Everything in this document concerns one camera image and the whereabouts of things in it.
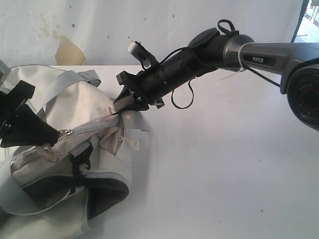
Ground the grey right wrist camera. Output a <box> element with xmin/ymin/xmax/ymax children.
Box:
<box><xmin>127</xmin><ymin>41</ymin><xmax>158</xmax><ymax>69</ymax></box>

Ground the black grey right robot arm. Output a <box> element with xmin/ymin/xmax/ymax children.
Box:
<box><xmin>110</xmin><ymin>28</ymin><xmax>319</xmax><ymax>129</ymax></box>

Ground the dark window frame post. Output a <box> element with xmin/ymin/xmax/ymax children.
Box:
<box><xmin>291</xmin><ymin>0</ymin><xmax>309</xmax><ymax>43</ymax></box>

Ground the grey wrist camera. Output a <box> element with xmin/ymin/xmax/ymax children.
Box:
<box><xmin>127</xmin><ymin>41</ymin><xmax>158</xmax><ymax>69</ymax></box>
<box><xmin>0</xmin><ymin>60</ymin><xmax>10</xmax><ymax>86</ymax></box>

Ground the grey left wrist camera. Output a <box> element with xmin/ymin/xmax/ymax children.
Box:
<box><xmin>0</xmin><ymin>60</ymin><xmax>10</xmax><ymax>86</ymax></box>

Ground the white grey backpack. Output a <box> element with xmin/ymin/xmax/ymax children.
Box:
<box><xmin>0</xmin><ymin>65</ymin><xmax>148</xmax><ymax>239</ymax></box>

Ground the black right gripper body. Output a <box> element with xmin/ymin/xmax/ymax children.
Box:
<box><xmin>116</xmin><ymin>71</ymin><xmax>164</xmax><ymax>109</ymax></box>

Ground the white backdrop curtain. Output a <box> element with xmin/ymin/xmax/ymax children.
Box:
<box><xmin>0</xmin><ymin>0</ymin><xmax>302</xmax><ymax>66</ymax></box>

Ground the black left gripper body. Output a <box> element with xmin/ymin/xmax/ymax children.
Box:
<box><xmin>0</xmin><ymin>81</ymin><xmax>35</xmax><ymax>139</ymax></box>

